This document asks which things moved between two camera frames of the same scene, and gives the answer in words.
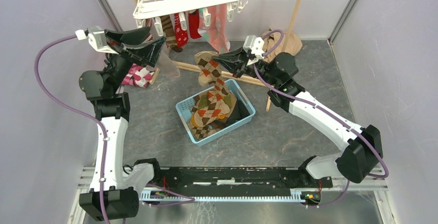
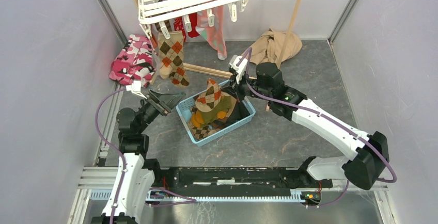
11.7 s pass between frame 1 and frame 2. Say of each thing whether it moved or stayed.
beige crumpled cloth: stayed
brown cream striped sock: moved
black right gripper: moved
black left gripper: moved
